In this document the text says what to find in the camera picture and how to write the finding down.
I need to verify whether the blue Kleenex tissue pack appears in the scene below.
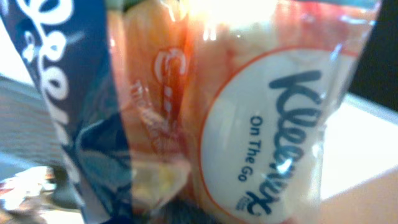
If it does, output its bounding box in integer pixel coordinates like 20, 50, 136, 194
1, 0, 381, 223

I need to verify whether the grey plastic mesh basket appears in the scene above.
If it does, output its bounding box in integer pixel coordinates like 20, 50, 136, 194
1, 77, 78, 209

